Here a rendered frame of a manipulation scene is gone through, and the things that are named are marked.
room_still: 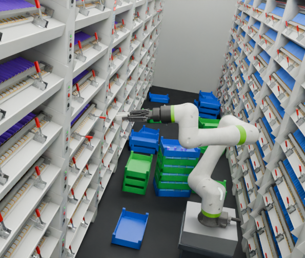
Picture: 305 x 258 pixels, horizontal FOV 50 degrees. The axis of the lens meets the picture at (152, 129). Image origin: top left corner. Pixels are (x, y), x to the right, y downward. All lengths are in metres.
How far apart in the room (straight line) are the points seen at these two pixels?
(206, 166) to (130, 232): 0.79
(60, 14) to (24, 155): 0.50
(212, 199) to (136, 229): 0.76
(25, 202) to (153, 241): 1.36
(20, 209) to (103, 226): 1.34
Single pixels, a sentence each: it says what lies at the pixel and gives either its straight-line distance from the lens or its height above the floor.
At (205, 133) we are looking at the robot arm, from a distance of 1.73.
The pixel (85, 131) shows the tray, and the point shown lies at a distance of 1.78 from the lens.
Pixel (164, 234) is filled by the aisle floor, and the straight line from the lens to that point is 2.54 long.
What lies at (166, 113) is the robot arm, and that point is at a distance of 1.68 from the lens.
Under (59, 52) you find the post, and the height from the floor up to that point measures 1.39.
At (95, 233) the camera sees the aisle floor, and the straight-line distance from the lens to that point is 2.47.
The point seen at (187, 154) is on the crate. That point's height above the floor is 0.43.
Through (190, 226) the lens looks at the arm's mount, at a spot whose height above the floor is 0.38.
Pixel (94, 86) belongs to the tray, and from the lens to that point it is 1.85.
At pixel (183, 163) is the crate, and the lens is 2.73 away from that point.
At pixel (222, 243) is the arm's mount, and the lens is 2.06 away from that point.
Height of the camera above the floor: 1.68
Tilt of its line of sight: 25 degrees down
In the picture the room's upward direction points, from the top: 9 degrees clockwise
